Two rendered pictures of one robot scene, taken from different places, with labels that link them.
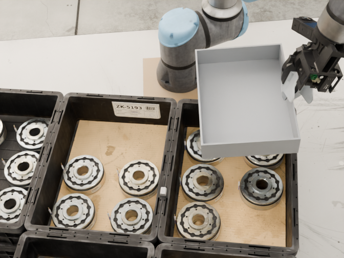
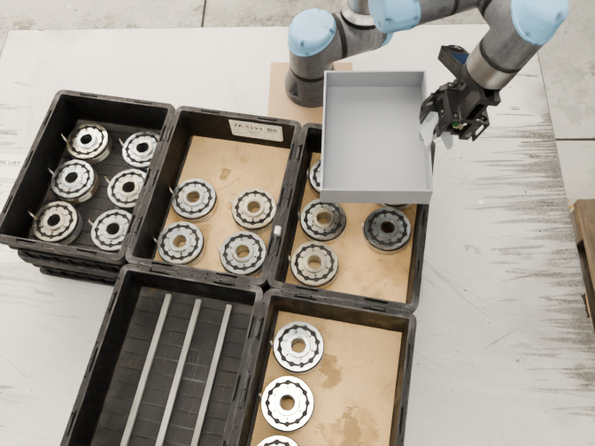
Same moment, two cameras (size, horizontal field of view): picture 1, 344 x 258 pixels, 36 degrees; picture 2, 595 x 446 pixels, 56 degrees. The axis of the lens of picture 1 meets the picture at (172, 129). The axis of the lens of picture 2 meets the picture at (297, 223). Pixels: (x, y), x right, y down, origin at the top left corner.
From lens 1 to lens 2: 0.14 m
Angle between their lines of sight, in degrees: 12
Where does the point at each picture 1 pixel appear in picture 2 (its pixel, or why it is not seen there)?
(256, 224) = (377, 270)
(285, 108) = (421, 149)
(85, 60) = (206, 58)
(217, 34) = (356, 43)
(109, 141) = (224, 163)
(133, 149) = (251, 174)
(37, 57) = (151, 51)
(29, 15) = not seen: outside the picture
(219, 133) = (343, 173)
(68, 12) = not seen: outside the picture
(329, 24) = (480, 66)
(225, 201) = (346, 242)
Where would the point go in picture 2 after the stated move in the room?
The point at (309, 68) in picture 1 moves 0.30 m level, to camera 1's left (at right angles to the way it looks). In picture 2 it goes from (451, 114) to (266, 120)
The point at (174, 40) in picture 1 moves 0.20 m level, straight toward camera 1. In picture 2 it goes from (305, 49) to (305, 118)
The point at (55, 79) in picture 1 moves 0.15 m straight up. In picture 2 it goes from (170, 80) to (157, 42)
